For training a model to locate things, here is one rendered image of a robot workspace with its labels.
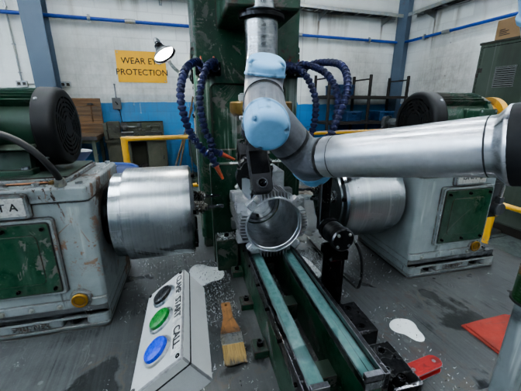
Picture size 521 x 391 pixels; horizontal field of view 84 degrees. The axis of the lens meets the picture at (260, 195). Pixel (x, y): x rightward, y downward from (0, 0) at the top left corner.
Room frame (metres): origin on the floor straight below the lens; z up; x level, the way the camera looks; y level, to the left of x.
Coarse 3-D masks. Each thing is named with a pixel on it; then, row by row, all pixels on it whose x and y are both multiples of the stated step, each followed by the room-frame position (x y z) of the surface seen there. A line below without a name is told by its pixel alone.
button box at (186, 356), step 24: (192, 288) 0.37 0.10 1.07; (192, 312) 0.31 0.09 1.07; (144, 336) 0.30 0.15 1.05; (168, 336) 0.27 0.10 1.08; (192, 336) 0.27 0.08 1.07; (168, 360) 0.24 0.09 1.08; (192, 360) 0.24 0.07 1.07; (144, 384) 0.22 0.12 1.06; (168, 384) 0.23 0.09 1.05; (192, 384) 0.23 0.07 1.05
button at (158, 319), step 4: (164, 308) 0.31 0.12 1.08; (160, 312) 0.31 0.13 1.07; (164, 312) 0.31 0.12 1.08; (168, 312) 0.31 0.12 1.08; (156, 316) 0.31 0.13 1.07; (160, 316) 0.30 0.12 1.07; (164, 316) 0.30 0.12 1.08; (152, 320) 0.30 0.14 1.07; (156, 320) 0.30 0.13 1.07; (160, 320) 0.29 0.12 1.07; (164, 320) 0.30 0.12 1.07; (152, 324) 0.30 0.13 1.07; (156, 324) 0.29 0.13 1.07; (160, 324) 0.29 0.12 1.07; (152, 328) 0.29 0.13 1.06; (156, 328) 0.29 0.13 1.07
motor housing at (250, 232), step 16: (272, 192) 0.75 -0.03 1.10; (288, 192) 0.87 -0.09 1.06; (288, 208) 0.84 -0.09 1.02; (240, 224) 0.71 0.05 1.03; (256, 224) 0.91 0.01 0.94; (272, 224) 0.88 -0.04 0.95; (288, 224) 0.81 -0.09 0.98; (304, 224) 0.75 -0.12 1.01; (256, 240) 0.76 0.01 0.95; (272, 240) 0.78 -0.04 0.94; (288, 240) 0.75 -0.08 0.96
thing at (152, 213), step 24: (144, 168) 0.76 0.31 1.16; (168, 168) 0.76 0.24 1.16; (120, 192) 0.66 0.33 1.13; (144, 192) 0.67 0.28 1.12; (168, 192) 0.68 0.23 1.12; (192, 192) 0.72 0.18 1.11; (120, 216) 0.63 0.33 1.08; (144, 216) 0.65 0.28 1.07; (168, 216) 0.66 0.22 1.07; (192, 216) 0.67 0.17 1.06; (120, 240) 0.64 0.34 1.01; (144, 240) 0.64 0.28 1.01; (168, 240) 0.66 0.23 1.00; (192, 240) 0.68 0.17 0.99
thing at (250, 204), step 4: (236, 184) 0.90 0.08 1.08; (236, 188) 0.88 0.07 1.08; (292, 196) 0.76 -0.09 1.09; (296, 196) 0.74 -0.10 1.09; (248, 200) 0.73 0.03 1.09; (252, 200) 0.71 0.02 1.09; (292, 200) 0.74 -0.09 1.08; (296, 200) 0.74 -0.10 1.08; (300, 200) 0.74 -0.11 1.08; (248, 204) 0.71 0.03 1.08; (252, 204) 0.71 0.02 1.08; (256, 204) 0.71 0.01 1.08; (296, 204) 0.74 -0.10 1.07; (248, 208) 0.71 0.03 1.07; (252, 208) 0.71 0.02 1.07; (296, 240) 0.74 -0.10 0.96; (248, 244) 0.72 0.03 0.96; (252, 244) 0.71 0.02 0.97; (292, 244) 0.74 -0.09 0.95; (296, 244) 0.74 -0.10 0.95; (248, 248) 0.71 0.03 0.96; (252, 248) 0.71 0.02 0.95; (256, 248) 0.71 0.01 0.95; (252, 252) 0.71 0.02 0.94
